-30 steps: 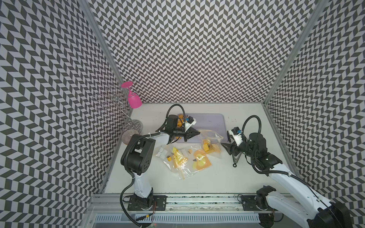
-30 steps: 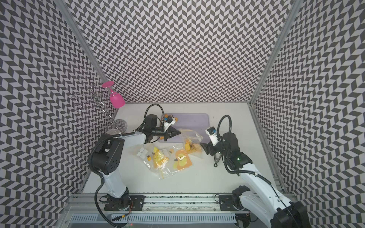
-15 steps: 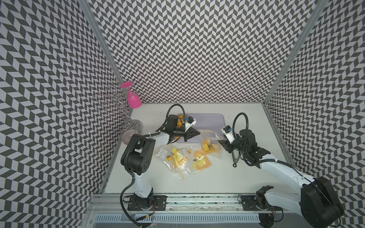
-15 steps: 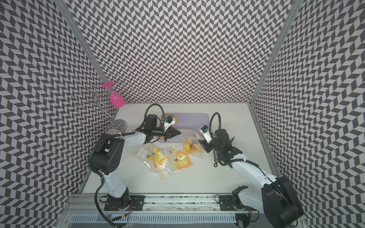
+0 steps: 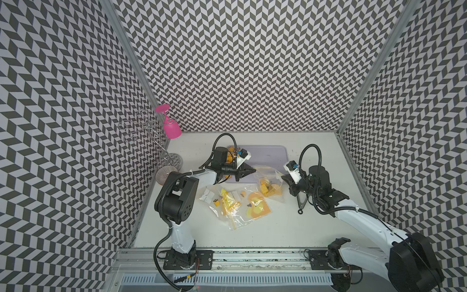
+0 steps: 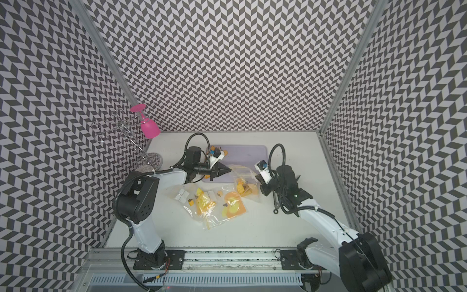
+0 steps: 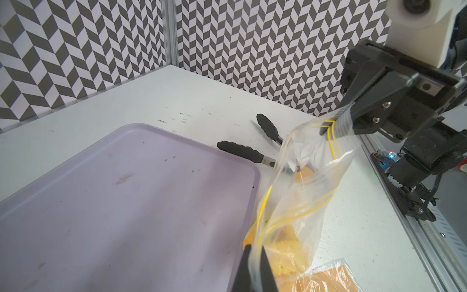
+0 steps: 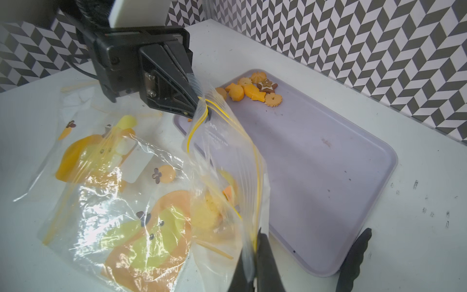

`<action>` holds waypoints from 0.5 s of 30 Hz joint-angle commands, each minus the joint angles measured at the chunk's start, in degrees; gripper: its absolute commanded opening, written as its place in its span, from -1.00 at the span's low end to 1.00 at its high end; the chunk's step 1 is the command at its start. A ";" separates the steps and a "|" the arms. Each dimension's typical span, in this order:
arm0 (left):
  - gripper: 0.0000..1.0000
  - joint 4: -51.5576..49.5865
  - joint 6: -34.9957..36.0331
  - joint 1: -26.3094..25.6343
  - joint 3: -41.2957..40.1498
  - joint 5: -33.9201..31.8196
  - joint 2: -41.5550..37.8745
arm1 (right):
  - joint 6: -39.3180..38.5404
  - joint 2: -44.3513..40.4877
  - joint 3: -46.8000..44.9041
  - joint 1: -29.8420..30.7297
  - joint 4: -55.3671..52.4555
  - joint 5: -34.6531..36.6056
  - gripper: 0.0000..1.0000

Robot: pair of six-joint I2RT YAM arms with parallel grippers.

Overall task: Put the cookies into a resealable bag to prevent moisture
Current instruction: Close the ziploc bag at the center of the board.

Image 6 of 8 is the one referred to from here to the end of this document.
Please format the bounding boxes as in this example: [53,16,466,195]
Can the clear resealable bag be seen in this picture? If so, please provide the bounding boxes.
[229,165,261,203]

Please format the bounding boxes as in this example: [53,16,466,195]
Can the steel black-tipped tongs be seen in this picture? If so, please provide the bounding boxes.
[272,191,280,214]

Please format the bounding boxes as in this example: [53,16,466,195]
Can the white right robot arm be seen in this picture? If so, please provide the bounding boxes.
[255,161,392,292]

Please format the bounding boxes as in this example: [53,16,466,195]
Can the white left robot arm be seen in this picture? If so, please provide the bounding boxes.
[113,147,231,254]

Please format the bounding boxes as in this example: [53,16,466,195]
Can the clear printed bag pile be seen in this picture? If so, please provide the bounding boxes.
[171,185,248,230]

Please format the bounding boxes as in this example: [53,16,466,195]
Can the lilac plastic tray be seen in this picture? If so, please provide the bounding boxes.
[211,144,268,172]

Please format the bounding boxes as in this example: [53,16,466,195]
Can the ribbed glass bowl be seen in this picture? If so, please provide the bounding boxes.
[136,165,156,173]

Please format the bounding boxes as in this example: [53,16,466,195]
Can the pink upside-down wine glass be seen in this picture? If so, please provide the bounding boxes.
[130,103,161,139]

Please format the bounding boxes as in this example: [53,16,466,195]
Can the chrome glass drying rack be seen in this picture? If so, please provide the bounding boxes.
[91,109,163,170]

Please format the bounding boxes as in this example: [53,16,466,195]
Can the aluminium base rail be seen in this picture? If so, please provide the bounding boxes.
[83,247,387,274]

